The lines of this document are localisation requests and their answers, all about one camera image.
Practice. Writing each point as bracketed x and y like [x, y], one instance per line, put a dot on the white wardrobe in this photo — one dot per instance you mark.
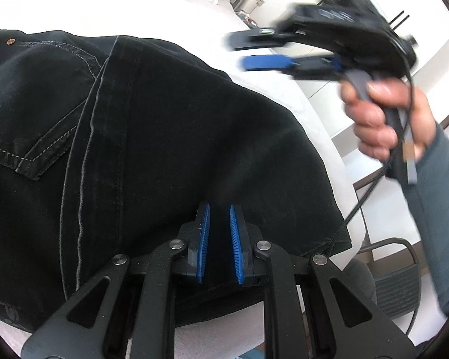
[359, 149]

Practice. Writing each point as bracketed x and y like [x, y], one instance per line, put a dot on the grey mesh chair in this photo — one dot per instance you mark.
[398, 288]

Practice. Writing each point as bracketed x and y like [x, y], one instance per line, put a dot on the bed with white sheet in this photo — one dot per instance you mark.
[194, 18]

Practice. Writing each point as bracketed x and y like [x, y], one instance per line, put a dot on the black pants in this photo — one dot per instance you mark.
[153, 138]

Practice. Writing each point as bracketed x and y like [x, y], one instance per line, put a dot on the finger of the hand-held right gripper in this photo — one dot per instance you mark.
[254, 39]
[265, 63]

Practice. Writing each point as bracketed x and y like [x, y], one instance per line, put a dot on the person's right forearm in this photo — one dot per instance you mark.
[437, 213]

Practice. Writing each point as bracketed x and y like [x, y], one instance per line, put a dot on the person's right hand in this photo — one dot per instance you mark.
[370, 123]

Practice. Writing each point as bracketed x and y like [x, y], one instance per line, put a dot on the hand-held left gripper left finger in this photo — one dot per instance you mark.
[203, 243]

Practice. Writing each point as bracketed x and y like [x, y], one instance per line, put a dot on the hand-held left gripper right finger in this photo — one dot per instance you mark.
[237, 246]

